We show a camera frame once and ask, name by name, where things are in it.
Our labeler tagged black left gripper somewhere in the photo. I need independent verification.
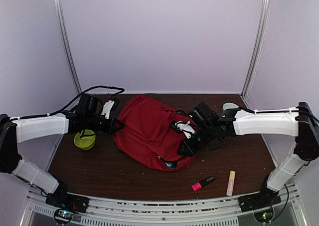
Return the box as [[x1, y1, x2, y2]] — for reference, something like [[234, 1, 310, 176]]
[[85, 113, 124, 135]]

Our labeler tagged blue dog picture book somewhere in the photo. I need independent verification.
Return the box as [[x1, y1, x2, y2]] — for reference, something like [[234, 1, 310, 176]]
[[158, 156, 178, 170]]

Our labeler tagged red student backpack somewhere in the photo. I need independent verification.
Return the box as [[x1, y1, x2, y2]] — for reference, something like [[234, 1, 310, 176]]
[[113, 95, 195, 172]]

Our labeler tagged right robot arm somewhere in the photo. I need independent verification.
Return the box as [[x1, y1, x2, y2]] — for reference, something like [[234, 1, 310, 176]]
[[171, 102, 319, 207]]

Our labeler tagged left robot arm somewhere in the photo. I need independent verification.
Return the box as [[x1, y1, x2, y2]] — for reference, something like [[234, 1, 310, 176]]
[[0, 94, 124, 208]]

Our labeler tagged lime green bowl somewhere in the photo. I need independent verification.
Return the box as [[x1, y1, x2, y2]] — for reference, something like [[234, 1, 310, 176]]
[[73, 129, 96, 151]]

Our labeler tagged pink black highlighter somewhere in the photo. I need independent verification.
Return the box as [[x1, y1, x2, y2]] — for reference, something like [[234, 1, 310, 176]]
[[191, 176, 215, 192]]

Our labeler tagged pale yellow highlighter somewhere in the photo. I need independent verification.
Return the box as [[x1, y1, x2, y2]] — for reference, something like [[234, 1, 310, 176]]
[[226, 171, 236, 196]]

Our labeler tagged pale blue ceramic bowl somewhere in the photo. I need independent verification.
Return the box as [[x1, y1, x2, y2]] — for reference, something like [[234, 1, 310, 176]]
[[222, 102, 239, 111]]

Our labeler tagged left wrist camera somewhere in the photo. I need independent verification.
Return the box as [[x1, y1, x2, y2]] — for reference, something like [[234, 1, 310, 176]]
[[100, 97, 120, 119]]

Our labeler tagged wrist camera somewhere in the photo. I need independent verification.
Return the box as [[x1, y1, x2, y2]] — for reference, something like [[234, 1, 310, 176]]
[[100, 97, 120, 119], [170, 121, 196, 139]]

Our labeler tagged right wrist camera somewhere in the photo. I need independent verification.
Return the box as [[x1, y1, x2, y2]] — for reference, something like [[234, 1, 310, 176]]
[[170, 121, 196, 139]]

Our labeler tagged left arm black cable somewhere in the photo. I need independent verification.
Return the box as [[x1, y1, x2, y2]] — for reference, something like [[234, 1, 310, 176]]
[[14, 85, 125, 119]]

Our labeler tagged front aluminium rail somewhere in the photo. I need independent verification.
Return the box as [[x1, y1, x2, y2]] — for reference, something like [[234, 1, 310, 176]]
[[24, 183, 300, 226]]

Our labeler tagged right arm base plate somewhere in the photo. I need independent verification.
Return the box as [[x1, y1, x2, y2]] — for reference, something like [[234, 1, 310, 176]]
[[238, 192, 281, 212]]

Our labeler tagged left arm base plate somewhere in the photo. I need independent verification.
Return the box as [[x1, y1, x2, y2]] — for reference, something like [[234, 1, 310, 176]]
[[45, 194, 89, 213]]

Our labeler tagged left aluminium frame post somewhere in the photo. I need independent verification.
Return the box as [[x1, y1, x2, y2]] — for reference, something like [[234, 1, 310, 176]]
[[53, 0, 82, 93]]

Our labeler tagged aluminium frame post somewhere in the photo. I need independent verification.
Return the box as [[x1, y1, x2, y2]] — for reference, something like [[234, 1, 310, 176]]
[[53, 0, 82, 93], [241, 0, 271, 100]]

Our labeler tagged right aluminium frame post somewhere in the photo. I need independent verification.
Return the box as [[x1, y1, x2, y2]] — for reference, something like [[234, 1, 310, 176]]
[[241, 0, 271, 100]]

